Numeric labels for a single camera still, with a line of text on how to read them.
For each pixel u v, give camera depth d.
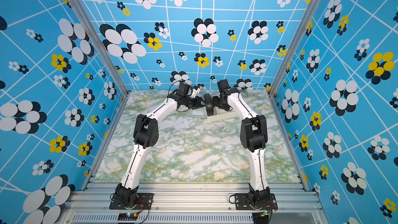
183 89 0.85
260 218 0.71
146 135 0.64
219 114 0.99
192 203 0.74
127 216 0.72
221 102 0.85
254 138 0.57
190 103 0.90
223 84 0.81
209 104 0.91
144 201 0.73
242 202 0.73
